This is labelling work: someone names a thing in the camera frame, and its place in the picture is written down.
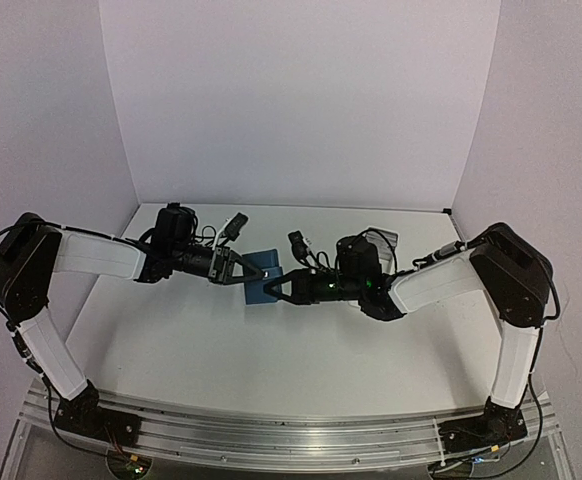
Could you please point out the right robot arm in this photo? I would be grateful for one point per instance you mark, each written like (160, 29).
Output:
(515, 278)

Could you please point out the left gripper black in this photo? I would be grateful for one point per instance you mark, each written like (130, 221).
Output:
(224, 277)

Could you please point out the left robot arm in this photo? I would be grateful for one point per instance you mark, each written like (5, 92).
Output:
(33, 249)

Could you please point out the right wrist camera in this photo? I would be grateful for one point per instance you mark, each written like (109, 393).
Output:
(300, 248)

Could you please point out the white plastic tray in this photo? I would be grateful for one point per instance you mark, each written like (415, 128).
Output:
(386, 242)

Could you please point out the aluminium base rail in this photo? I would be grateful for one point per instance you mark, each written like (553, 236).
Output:
(269, 443)

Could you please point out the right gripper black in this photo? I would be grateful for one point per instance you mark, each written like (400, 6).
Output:
(301, 287)

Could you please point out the blue leather card holder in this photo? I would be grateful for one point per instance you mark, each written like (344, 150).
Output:
(269, 264)

